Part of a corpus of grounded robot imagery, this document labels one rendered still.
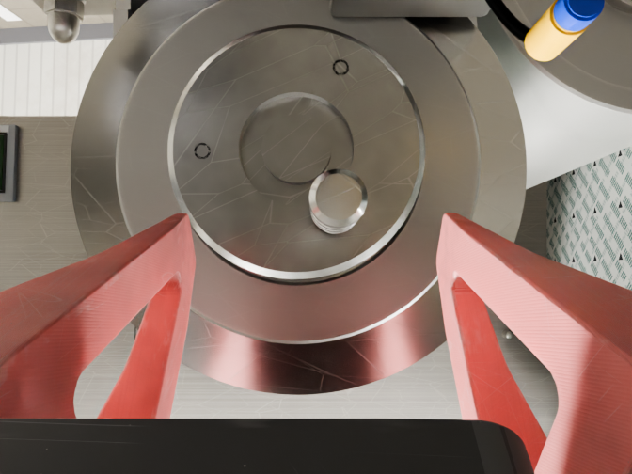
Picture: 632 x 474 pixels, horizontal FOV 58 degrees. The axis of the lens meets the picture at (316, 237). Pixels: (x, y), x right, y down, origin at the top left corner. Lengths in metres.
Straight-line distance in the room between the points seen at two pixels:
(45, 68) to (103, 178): 3.18
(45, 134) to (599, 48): 0.47
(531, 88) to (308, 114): 0.08
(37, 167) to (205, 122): 0.42
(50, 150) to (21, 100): 2.82
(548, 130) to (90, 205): 0.17
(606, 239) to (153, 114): 0.27
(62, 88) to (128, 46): 3.09
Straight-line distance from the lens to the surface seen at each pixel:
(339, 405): 0.52
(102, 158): 0.20
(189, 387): 0.53
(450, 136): 0.19
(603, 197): 0.38
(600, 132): 0.24
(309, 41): 0.18
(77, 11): 0.59
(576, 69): 0.21
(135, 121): 0.19
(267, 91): 0.17
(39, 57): 3.41
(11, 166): 0.58
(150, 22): 0.21
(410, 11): 0.19
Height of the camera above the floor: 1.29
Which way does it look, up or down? 4 degrees down
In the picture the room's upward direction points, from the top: 180 degrees clockwise
